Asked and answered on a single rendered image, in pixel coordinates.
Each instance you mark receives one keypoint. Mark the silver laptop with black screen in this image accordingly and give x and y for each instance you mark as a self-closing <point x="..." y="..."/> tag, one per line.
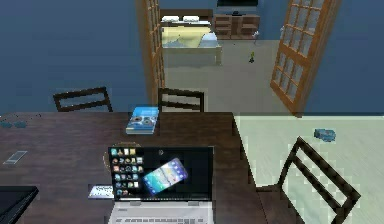
<point x="160" y="173"/>

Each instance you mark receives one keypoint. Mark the dark wooden slatted chair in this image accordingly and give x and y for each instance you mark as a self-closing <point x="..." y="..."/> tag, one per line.
<point x="316" y="180"/>
<point x="181" y="99"/>
<point x="81" y="99"/>

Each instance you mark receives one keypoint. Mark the blue book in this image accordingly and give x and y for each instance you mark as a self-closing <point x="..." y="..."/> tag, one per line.
<point x="143" y="120"/>

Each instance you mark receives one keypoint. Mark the bed with yellow blanket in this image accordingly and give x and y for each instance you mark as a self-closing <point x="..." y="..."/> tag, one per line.
<point x="188" y="41"/>

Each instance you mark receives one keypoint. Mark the wooden glass-paned door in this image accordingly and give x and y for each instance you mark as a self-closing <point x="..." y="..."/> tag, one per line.
<point x="301" y="50"/>
<point x="151" y="46"/>

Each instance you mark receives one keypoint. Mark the small yellow green toy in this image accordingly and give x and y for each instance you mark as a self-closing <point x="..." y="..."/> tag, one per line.
<point x="251" y="56"/>

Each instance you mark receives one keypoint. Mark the white pillow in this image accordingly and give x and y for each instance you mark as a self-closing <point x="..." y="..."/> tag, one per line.
<point x="169" y="19"/>
<point x="191" y="19"/>

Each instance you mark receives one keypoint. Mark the brown wooden shelf cabinet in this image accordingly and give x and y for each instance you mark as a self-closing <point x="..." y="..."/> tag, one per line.
<point x="236" y="26"/>

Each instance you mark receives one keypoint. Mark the black television set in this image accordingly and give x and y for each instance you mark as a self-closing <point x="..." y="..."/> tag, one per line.
<point x="237" y="2"/>

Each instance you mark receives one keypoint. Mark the white blue card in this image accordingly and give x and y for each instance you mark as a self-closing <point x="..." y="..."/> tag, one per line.
<point x="100" y="191"/>

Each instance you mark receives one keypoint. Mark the dark brown wooden table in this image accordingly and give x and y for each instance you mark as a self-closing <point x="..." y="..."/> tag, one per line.
<point x="66" y="146"/>

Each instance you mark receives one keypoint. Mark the blue crumpled cloth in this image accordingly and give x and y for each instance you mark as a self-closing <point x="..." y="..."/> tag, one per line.
<point x="324" y="134"/>

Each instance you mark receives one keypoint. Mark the small blue object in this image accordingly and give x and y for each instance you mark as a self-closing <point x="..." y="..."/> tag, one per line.
<point x="20" y="124"/>
<point x="6" y="124"/>

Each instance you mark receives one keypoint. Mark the grey remote control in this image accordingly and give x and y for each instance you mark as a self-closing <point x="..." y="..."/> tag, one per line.
<point x="15" y="157"/>

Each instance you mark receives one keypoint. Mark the black flat device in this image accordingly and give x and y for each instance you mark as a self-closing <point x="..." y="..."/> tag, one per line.
<point x="13" y="201"/>

